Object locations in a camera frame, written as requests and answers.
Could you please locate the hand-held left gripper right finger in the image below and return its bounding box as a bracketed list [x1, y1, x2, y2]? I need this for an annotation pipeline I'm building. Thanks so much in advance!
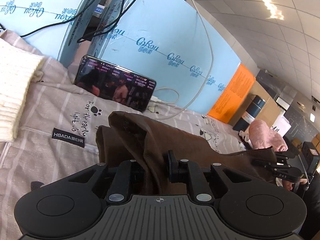
[162, 150, 253, 203]

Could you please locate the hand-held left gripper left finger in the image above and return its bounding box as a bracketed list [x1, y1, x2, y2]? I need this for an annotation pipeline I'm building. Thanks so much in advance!
[66, 159, 145, 204]

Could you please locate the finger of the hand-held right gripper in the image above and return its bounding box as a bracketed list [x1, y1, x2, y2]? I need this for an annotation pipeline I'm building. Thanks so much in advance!
[251, 159, 303, 183]
[274, 149, 301, 166]

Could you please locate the brown garment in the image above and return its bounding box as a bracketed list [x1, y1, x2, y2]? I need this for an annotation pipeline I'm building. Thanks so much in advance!
[96, 110, 278, 195]

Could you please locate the person's right hand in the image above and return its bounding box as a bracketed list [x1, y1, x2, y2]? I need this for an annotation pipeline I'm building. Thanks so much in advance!
[282, 178, 308, 193]

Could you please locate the pink knitted sweater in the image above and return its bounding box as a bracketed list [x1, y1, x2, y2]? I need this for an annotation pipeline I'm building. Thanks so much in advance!
[249, 119, 288, 152]

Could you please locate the white shopping bag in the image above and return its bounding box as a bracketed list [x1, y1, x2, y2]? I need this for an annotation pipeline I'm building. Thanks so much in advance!
[271, 116, 292, 141]

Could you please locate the white folded garment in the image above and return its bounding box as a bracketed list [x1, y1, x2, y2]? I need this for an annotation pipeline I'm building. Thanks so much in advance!
[238, 130, 253, 144]

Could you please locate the brown cardboard box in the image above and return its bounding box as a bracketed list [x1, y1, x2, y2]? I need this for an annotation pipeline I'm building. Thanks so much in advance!
[231, 80, 283, 132]

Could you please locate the dark blue thermos bottle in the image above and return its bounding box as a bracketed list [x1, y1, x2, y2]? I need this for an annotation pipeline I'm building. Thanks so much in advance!
[233, 94, 266, 132]

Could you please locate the orange foam board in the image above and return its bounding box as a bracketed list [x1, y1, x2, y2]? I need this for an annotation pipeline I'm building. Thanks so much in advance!
[207, 64, 257, 124]

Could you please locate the black smartphone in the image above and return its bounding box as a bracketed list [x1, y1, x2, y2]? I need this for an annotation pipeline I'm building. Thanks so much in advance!
[73, 54, 157, 113]

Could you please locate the grey striped bed sheet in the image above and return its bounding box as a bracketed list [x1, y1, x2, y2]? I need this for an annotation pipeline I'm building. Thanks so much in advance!
[0, 29, 277, 240]

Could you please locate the large blue foam board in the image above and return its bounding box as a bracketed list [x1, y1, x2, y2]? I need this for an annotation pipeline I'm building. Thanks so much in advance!
[90, 0, 242, 117]

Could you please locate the white knitted sweater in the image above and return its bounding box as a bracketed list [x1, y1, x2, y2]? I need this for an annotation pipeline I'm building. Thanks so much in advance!
[0, 29, 46, 143]

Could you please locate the narrow light blue box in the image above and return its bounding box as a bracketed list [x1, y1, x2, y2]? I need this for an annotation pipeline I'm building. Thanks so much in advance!
[0, 0, 110, 68]

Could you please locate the white charging cable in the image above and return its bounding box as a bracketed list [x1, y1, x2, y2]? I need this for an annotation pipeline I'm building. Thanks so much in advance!
[149, 0, 215, 121]

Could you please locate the black cable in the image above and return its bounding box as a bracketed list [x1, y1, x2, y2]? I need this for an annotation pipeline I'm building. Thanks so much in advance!
[0, 0, 130, 38]
[76, 0, 137, 43]

